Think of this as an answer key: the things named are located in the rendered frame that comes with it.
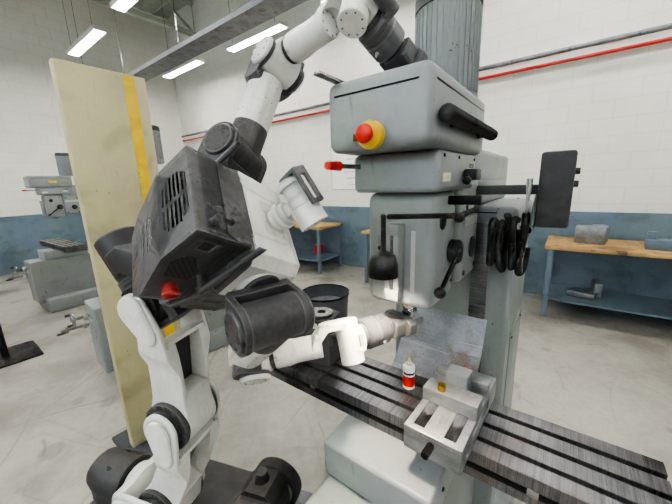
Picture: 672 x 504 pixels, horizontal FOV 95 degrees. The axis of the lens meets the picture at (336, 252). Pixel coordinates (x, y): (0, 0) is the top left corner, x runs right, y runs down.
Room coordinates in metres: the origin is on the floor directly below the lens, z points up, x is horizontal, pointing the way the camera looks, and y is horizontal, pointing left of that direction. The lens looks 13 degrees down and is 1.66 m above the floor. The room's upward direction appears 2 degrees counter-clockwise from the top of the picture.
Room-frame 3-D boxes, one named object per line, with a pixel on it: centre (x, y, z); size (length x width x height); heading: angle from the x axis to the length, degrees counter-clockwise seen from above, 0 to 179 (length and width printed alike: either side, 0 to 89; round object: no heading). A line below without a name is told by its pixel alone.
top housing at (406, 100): (0.91, -0.23, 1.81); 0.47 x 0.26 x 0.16; 143
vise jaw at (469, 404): (0.76, -0.31, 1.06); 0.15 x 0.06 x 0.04; 51
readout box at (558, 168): (0.94, -0.67, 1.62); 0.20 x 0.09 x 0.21; 143
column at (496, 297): (1.39, -0.60, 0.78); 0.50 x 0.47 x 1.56; 143
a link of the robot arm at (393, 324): (0.85, -0.15, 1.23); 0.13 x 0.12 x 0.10; 32
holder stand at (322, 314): (1.16, 0.11, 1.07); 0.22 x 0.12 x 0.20; 64
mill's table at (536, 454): (0.90, -0.22, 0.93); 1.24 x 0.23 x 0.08; 53
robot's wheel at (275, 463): (1.00, 0.27, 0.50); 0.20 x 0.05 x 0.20; 72
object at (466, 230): (1.05, -0.34, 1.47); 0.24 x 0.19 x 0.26; 53
